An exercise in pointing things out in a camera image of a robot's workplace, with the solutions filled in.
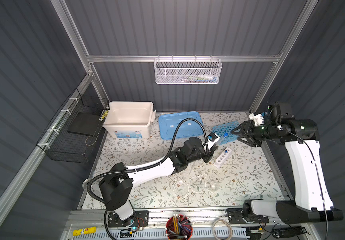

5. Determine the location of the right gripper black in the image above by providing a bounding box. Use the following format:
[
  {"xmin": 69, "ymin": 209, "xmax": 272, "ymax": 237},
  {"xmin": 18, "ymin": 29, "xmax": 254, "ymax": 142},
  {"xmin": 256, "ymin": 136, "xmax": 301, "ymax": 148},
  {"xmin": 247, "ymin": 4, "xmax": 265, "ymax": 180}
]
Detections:
[{"xmin": 228, "ymin": 119, "xmax": 275, "ymax": 146}]

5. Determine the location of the white test tube rack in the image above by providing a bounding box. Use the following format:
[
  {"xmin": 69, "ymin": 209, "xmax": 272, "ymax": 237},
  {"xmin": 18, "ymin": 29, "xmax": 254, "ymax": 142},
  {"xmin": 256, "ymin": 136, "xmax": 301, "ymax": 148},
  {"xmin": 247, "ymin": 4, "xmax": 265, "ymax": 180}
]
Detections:
[{"xmin": 214, "ymin": 147, "xmax": 232, "ymax": 169}]

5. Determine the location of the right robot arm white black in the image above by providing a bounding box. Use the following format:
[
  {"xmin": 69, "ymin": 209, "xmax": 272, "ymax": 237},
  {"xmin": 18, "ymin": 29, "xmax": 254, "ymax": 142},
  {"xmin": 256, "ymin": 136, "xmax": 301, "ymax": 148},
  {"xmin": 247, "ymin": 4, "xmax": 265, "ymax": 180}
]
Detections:
[{"xmin": 231, "ymin": 119, "xmax": 344, "ymax": 225}]

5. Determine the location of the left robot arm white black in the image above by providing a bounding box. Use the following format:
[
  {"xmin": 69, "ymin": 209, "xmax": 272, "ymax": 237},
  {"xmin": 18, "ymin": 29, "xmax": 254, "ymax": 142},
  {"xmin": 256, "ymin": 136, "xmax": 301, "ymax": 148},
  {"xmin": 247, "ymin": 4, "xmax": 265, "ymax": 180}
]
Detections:
[{"xmin": 98, "ymin": 133, "xmax": 220, "ymax": 225}]

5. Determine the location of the blue test tube rack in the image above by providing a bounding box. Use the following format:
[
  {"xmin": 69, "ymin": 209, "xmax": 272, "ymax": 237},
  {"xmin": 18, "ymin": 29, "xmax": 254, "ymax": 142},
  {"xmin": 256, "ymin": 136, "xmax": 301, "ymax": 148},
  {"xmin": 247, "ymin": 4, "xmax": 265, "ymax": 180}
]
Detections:
[{"xmin": 211, "ymin": 120, "xmax": 245, "ymax": 146}]

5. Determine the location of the clear petri dish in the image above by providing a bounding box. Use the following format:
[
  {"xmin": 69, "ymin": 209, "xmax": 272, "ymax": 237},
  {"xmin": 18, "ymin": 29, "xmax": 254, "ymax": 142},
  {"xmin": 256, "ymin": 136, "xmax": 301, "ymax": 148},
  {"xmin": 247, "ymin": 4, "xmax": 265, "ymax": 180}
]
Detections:
[{"xmin": 172, "ymin": 180, "xmax": 189, "ymax": 198}]

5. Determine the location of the blue plastic bin lid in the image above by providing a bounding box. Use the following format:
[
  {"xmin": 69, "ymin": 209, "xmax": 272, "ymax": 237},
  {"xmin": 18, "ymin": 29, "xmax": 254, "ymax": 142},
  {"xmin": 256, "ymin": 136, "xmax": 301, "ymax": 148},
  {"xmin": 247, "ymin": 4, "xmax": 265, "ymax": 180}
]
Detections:
[{"xmin": 158, "ymin": 111, "xmax": 203, "ymax": 140}]

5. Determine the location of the red pencil cup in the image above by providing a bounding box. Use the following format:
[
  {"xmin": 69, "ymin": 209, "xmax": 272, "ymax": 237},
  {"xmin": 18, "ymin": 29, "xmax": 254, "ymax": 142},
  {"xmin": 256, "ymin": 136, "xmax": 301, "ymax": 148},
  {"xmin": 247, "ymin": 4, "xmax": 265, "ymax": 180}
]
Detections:
[{"xmin": 165, "ymin": 214, "xmax": 193, "ymax": 240}]

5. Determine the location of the white plastic storage bin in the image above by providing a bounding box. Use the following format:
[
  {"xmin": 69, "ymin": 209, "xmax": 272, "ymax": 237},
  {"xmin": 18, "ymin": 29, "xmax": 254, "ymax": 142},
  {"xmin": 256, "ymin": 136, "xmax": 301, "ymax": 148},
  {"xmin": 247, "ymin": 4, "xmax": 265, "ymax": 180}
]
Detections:
[{"xmin": 102, "ymin": 101, "xmax": 156, "ymax": 139}]

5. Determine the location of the black device on shelf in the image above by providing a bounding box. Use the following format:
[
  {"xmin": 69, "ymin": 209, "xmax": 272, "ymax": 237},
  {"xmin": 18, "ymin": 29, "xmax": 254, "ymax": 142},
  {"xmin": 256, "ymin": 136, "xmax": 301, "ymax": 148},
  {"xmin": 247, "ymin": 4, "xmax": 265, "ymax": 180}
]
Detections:
[{"xmin": 271, "ymin": 226, "xmax": 307, "ymax": 239}]

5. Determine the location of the yellow marker bottle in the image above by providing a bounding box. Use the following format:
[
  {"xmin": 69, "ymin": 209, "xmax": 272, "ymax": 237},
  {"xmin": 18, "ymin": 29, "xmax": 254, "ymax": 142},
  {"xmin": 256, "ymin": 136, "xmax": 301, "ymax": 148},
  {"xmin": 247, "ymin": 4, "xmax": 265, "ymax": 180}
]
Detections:
[{"xmin": 72, "ymin": 227, "xmax": 96, "ymax": 236}]

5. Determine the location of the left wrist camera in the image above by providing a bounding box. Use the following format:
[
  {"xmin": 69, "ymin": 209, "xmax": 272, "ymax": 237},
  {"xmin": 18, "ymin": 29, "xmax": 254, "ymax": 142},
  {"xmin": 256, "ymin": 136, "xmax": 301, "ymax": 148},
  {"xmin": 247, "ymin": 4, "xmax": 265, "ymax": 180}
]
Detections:
[{"xmin": 207, "ymin": 132, "xmax": 220, "ymax": 152}]

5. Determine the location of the coiled white cable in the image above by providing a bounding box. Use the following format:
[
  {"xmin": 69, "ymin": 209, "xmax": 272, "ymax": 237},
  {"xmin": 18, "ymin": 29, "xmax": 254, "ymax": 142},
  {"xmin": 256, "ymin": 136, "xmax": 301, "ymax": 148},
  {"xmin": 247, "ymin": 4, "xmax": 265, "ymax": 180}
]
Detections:
[{"xmin": 211, "ymin": 218, "xmax": 233, "ymax": 240}]

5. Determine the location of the white wire wall basket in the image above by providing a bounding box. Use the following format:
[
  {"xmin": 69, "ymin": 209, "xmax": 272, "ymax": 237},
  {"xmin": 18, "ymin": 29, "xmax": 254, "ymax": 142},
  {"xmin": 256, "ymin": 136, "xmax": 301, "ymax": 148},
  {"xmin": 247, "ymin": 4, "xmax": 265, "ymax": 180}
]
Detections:
[{"xmin": 153, "ymin": 57, "xmax": 222, "ymax": 85}]

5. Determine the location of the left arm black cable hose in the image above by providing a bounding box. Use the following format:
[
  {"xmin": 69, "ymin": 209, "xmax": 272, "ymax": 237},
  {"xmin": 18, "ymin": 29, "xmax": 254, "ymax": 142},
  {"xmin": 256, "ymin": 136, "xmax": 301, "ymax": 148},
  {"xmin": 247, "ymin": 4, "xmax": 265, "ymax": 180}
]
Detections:
[{"xmin": 86, "ymin": 118, "xmax": 209, "ymax": 205}]

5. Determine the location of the black wire side basket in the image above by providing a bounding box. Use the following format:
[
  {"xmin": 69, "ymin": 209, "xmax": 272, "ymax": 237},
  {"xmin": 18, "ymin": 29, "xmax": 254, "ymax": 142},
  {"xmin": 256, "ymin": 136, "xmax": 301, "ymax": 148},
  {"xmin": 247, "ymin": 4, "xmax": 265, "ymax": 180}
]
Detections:
[{"xmin": 37, "ymin": 91, "xmax": 109, "ymax": 164}]

